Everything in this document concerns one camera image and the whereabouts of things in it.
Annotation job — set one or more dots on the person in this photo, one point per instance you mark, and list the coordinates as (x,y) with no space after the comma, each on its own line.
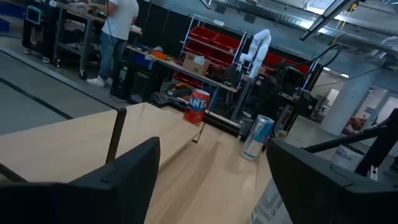
(121,21)

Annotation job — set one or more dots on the red storage bin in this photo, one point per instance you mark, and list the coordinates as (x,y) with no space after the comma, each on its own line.
(227,43)
(222,58)
(199,48)
(203,33)

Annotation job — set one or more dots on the blue bin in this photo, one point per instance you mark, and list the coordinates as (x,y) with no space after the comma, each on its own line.
(4,25)

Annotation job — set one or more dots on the black overhead light bar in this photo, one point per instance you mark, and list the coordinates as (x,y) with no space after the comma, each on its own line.
(325,20)

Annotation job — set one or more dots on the red Fanta can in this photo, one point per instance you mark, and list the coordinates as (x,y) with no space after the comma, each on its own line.
(196,107)

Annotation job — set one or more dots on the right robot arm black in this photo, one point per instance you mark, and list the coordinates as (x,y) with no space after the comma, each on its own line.
(289,81)

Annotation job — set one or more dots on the dark metal workbench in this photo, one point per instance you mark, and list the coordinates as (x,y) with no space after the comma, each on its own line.
(81,14)

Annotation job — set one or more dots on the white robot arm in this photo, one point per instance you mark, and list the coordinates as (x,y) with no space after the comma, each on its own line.
(258,49)

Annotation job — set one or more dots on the black cabinet teal panel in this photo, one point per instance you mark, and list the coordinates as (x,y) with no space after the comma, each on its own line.
(38,31)

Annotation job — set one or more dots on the white metal storage rack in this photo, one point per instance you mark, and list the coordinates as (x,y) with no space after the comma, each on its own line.
(214,23)

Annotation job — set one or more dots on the cardboard box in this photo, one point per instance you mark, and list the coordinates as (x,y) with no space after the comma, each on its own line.
(196,63)

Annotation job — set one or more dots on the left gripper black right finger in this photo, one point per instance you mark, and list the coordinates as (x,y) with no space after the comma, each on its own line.
(326,199)

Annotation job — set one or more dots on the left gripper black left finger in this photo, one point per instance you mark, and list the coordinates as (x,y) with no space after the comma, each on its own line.
(109,199)

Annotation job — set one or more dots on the white round column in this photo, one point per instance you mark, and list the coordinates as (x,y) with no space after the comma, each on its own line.
(348,102)

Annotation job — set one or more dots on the blue silver Red Bull can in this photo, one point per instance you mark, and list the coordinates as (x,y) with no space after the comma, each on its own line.
(258,137)

